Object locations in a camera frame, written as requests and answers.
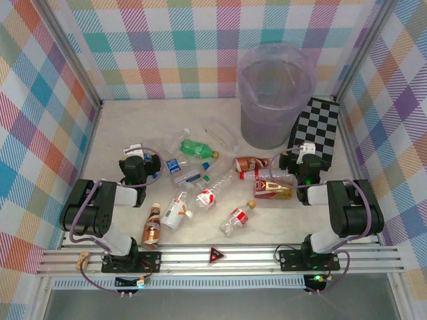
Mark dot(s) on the blue label clear bottle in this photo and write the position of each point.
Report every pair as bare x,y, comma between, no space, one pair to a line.
173,165

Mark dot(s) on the red triangle sign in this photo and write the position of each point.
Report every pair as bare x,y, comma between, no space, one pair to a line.
216,256

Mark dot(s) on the clear bottle red cap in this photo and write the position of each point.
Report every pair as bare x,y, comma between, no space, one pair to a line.
263,173

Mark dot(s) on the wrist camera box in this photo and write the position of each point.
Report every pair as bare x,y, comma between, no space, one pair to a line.
136,149
307,147

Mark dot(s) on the large clear plastic bottle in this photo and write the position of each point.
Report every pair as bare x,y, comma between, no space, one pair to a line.
221,135

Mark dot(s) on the brown Nescafe coffee bottle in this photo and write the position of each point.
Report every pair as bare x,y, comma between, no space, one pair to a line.
151,230

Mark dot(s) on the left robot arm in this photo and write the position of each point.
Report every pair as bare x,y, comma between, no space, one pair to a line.
83,206

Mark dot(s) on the small black controller board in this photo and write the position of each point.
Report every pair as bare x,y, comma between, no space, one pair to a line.
125,283
318,281

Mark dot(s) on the clear bottle blue cap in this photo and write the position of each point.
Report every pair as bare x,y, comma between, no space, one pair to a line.
206,165

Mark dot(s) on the small wooden tag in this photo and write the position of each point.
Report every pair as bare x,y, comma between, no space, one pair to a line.
83,260

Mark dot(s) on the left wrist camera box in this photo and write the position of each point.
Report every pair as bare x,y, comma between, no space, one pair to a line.
136,149

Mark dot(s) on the aluminium corner post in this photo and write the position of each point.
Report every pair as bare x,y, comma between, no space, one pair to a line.
72,55
363,50

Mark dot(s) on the clear bottle red white label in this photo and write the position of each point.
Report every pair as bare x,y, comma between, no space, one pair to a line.
207,198

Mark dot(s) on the aluminium mounting rail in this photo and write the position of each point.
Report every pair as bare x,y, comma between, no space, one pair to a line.
247,263

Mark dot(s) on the small red label cola bottle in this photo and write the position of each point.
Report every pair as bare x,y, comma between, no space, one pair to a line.
238,216

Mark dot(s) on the grey round waste bin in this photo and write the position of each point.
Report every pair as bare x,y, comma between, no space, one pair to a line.
267,133

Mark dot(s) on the black grey checkerboard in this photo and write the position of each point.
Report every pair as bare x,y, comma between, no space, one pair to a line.
320,133

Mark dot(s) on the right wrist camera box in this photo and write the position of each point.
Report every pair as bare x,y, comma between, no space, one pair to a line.
307,147

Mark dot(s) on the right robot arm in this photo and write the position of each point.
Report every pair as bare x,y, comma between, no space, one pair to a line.
353,213

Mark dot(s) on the clear bottle green cap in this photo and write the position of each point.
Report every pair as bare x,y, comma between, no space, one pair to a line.
191,179

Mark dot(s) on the green plastic bottle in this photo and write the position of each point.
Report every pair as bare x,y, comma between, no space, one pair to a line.
197,149

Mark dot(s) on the red gold tea bottle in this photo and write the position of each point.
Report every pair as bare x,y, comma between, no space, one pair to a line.
270,190

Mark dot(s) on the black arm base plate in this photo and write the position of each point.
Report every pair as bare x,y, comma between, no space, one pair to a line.
151,261
290,260

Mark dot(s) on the translucent plastic trash bin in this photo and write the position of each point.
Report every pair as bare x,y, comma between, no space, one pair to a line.
267,60

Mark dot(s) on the brown orange drink bottle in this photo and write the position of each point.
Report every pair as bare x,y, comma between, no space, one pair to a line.
250,164

